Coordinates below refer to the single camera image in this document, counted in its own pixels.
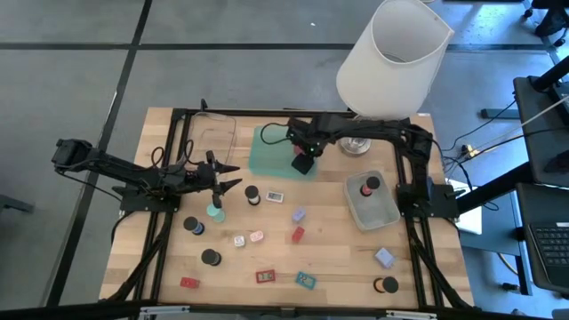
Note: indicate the grey desk foot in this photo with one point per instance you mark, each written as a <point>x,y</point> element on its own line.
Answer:
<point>13,202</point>
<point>498,114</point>

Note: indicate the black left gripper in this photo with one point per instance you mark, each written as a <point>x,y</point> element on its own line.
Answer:
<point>202,175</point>

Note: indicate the black desk support beam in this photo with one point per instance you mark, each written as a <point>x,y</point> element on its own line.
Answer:
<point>493,189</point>

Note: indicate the black keyboard desk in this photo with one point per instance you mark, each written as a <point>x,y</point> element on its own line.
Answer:
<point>526,200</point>

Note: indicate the clear plastic bin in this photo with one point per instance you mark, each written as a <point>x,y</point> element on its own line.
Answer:
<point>213,138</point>

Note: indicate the black side desk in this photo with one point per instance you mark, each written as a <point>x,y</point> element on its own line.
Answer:
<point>538,133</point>

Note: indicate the grey plastic bin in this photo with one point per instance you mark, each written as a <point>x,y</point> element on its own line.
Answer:
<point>378,213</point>

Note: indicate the green box white lid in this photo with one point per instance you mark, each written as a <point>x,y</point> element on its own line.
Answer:
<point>239,241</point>

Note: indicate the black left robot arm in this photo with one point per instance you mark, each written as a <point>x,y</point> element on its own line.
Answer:
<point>133,171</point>

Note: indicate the teal hourglass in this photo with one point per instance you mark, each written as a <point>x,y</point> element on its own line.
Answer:
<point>217,215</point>

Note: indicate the white spool black cap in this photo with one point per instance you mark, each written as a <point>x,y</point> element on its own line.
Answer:
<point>251,192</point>

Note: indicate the orange spool black cap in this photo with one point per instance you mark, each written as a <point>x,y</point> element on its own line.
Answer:
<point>390,285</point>

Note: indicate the silver table lamp white shade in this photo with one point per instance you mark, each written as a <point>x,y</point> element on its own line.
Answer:
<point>391,66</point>

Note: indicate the black aluminium table frame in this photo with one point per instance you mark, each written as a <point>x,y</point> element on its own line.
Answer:
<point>266,113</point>

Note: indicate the white tile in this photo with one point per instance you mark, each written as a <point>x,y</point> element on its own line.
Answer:
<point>274,197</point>

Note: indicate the dark grey spool black cap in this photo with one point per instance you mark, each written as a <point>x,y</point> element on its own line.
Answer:
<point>209,256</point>

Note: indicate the translucent green plastic bin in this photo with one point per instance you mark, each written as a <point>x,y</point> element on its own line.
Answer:
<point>271,160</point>

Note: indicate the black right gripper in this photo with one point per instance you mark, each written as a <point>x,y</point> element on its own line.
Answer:
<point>311,133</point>

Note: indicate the small red block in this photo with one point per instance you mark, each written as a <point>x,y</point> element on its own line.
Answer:
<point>189,282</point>

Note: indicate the teal patterned tile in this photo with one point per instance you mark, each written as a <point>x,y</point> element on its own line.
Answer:
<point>305,280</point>

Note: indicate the red plastic box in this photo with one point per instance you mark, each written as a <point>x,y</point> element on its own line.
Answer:
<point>298,150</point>
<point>298,234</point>

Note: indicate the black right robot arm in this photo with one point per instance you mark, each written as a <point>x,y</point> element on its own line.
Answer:
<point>378,129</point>

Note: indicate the black laptop keyboard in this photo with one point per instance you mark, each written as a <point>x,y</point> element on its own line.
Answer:
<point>553,249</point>

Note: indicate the lavender plastic box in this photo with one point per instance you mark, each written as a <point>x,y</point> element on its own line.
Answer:
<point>298,215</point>
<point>384,258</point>

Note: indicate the yellow power plug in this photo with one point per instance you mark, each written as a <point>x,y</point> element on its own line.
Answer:
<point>472,152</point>

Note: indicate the black table-level camera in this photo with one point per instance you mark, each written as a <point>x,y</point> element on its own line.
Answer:
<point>287,312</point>

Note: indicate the pink plastic box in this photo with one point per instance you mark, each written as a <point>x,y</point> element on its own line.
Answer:
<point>256,236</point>

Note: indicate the blue spool black cap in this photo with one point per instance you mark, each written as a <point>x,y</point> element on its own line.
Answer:
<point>191,223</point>

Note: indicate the red plastic frame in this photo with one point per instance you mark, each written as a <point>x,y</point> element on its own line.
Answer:
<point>265,276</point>

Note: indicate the black office chair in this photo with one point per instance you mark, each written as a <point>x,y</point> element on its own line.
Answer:
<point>551,20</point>

